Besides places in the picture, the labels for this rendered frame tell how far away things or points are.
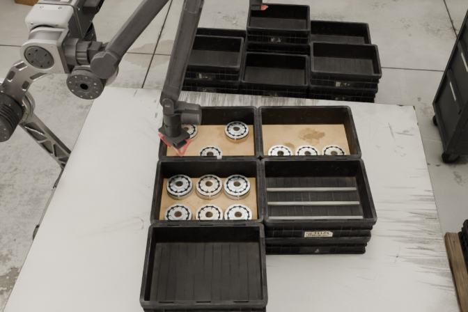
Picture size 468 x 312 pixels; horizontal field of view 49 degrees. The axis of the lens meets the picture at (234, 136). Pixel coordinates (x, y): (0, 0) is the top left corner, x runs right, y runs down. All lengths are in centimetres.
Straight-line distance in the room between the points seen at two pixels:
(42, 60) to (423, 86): 290
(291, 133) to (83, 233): 96
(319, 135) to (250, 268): 71
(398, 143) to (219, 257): 106
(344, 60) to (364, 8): 153
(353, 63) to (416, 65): 102
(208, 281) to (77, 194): 75
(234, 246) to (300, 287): 29
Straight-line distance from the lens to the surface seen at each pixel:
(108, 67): 162
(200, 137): 220
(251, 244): 187
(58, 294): 202
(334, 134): 225
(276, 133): 222
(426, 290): 205
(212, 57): 319
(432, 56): 428
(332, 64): 318
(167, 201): 199
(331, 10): 461
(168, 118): 170
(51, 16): 174
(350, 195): 205
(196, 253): 186
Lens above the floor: 242
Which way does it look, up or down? 46 degrees down
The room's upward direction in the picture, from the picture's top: straight up
